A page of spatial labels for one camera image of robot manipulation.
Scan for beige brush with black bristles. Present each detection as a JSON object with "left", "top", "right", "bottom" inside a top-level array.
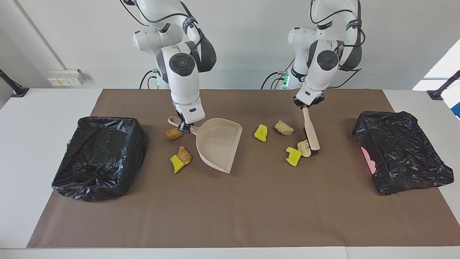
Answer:
[{"left": 302, "top": 105, "right": 321, "bottom": 156}]

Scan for black base cables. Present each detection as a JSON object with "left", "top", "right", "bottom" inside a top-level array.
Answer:
[
  {"left": 261, "top": 71, "right": 289, "bottom": 90},
  {"left": 139, "top": 69, "right": 159, "bottom": 90}
]

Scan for pink bin in black bag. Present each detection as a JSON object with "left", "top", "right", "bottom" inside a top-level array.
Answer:
[{"left": 352, "top": 111, "right": 454, "bottom": 196}]

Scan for white wall conduit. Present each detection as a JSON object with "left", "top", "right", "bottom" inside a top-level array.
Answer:
[{"left": 14, "top": 0, "right": 67, "bottom": 71}]

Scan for black camera stand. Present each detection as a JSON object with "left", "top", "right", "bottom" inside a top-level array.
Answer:
[
  {"left": 427, "top": 70, "right": 460, "bottom": 100},
  {"left": 0, "top": 69, "right": 29, "bottom": 97}
]

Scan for white wall socket box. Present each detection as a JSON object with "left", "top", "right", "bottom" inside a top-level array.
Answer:
[{"left": 48, "top": 69, "right": 86, "bottom": 87}]

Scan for pale cream sponge piece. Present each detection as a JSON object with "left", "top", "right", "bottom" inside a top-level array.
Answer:
[
  {"left": 274, "top": 120, "right": 294, "bottom": 136},
  {"left": 297, "top": 140, "right": 312, "bottom": 158}
]

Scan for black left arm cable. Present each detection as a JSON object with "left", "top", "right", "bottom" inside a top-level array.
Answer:
[{"left": 311, "top": 0, "right": 365, "bottom": 89}]

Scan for brown paper table mat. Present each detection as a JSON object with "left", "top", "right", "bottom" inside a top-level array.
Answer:
[{"left": 27, "top": 89, "right": 460, "bottom": 249}]

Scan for orange striped sponge piece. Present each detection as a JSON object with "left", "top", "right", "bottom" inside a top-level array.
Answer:
[{"left": 177, "top": 146, "right": 193, "bottom": 166}]

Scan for open bin with black bag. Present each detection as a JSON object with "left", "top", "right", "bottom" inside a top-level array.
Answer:
[{"left": 51, "top": 116, "right": 148, "bottom": 202}]

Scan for yellow sponge piece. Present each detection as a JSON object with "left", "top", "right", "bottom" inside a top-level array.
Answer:
[
  {"left": 254, "top": 124, "right": 268, "bottom": 142},
  {"left": 285, "top": 147, "right": 302, "bottom": 167},
  {"left": 170, "top": 154, "right": 185, "bottom": 175}
]

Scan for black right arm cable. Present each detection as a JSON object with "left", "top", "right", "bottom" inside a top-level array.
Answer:
[{"left": 120, "top": 0, "right": 202, "bottom": 36}]

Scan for beige plastic dustpan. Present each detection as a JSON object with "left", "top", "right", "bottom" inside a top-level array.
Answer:
[{"left": 168, "top": 117, "right": 243, "bottom": 174}]

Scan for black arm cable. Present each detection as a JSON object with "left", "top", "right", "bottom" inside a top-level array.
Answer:
[
  {"left": 120, "top": 0, "right": 202, "bottom": 36},
  {"left": 311, "top": 0, "right": 365, "bottom": 89}
]

